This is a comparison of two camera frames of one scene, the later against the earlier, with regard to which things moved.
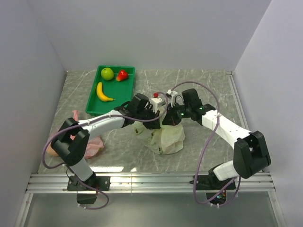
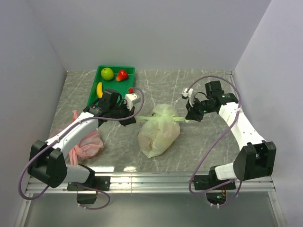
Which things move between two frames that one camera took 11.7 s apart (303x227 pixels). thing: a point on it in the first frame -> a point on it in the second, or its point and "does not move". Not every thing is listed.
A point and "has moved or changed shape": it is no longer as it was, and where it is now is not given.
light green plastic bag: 165,139 has moved or changed shape
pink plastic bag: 94,144 does not move
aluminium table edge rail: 146,183 does not move
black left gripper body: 147,114 -> 121,111
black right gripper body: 178,113 -> 204,106
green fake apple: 107,74 does not move
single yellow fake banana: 101,94 does not move
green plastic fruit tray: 113,86 does not move
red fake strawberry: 122,75 does not move
